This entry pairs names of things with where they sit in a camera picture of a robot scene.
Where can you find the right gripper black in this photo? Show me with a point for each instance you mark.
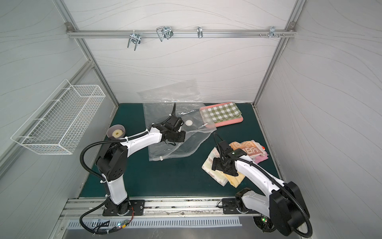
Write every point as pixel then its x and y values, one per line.
pixel 222 149

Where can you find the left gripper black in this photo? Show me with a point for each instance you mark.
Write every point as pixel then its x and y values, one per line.
pixel 173 120

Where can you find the white patterned towel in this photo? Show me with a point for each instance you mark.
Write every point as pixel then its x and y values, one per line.
pixel 218 176

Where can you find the orange lettered towel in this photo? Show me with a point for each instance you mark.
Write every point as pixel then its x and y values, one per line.
pixel 252 148

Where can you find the clear plastic vacuum bag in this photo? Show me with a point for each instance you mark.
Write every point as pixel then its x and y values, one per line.
pixel 175 110

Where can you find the pink towel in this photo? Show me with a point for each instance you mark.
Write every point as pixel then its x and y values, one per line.
pixel 261 156

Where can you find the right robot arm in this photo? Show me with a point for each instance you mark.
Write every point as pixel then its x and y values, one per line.
pixel 281 206

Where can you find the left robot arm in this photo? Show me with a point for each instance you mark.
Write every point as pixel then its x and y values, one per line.
pixel 113 156

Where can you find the white vacuum bag valve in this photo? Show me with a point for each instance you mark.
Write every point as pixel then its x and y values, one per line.
pixel 189 122

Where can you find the green table mat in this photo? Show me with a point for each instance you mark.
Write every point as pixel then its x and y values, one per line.
pixel 177 176

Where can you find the green checkered cloth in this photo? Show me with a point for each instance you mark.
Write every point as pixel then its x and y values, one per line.
pixel 222 113

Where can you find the grey bowl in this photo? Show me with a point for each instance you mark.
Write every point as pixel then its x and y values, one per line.
pixel 114 127

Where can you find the yellow tape roll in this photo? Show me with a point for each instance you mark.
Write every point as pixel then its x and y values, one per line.
pixel 118 133

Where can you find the metal U-bolt clamp left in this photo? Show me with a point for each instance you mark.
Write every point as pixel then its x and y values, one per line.
pixel 134 40

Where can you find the metal u-bolt clamp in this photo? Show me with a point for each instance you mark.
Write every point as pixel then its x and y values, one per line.
pixel 164 32
pixel 134 40

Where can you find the metal U-bolt clamp middle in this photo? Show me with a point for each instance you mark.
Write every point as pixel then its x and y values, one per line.
pixel 164 32

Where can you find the small metal hook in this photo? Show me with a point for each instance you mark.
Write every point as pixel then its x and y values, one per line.
pixel 200 32

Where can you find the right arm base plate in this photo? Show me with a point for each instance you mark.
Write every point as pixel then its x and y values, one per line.
pixel 229 207

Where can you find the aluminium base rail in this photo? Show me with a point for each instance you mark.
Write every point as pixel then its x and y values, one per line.
pixel 157 207

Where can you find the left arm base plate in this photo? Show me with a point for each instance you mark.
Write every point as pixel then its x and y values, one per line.
pixel 126 208

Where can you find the white wire basket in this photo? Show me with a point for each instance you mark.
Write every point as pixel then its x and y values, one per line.
pixel 57 126

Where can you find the aluminium cross rail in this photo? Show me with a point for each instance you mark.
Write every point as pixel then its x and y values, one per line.
pixel 179 34

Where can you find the metal bracket right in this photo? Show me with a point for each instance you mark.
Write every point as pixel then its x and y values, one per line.
pixel 272 34

